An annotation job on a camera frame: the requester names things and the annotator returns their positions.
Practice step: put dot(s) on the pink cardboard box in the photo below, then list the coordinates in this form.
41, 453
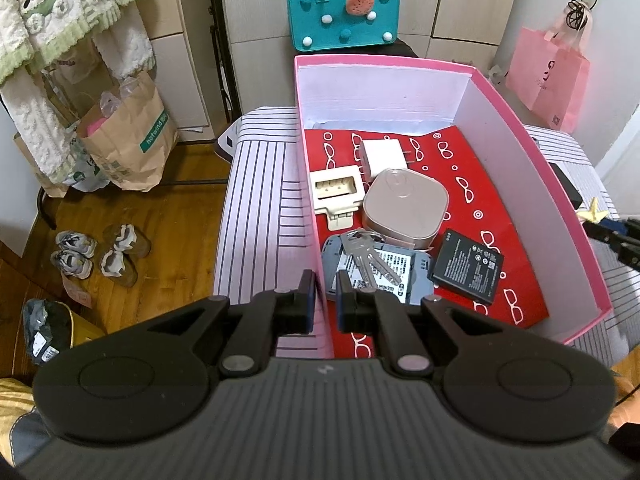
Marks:
525, 160

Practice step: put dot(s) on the black battery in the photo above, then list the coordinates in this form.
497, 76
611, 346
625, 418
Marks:
465, 267

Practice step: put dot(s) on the yellow box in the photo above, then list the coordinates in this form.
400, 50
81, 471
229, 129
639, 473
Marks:
85, 332

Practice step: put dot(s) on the red printed paper sheet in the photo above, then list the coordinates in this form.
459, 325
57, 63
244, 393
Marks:
480, 195

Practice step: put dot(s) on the white charger plug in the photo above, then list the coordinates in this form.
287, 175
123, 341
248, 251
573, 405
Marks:
382, 157

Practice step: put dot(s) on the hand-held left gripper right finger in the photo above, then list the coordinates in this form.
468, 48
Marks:
344, 307

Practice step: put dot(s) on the green white plastic bag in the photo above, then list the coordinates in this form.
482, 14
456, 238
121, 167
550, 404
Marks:
87, 175

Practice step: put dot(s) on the pink shopping bag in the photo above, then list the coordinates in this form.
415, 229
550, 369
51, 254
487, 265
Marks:
547, 75

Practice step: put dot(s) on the beige square case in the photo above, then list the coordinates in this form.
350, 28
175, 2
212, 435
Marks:
405, 210

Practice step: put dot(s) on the silver key bunch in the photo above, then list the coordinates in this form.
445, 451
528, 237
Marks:
357, 255

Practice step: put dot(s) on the black plastic bag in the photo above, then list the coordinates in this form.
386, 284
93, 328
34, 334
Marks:
40, 330

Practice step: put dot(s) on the grey white-label battery pack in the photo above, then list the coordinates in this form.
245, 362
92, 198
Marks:
421, 276

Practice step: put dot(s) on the yellow star toy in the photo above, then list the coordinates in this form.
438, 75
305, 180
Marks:
592, 212

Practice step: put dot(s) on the teal felt handbag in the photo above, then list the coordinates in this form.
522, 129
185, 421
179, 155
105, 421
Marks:
340, 15

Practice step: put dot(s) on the grey white sneaker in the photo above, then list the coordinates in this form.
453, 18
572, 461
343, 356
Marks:
77, 242
72, 262

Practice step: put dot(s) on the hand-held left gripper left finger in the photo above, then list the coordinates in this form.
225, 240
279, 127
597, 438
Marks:
310, 305

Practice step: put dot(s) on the fluffy white green garment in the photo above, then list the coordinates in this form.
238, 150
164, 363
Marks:
45, 25

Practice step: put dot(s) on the cream plastic clip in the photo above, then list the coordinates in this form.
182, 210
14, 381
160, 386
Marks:
341, 220

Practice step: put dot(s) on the yellow cloth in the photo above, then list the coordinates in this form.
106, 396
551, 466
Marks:
17, 410

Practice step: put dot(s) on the black square box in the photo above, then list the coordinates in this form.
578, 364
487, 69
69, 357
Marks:
565, 182

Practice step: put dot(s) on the brown paper bag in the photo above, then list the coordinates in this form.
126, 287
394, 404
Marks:
132, 140

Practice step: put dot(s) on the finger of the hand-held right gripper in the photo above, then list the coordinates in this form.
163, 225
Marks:
632, 255
612, 230

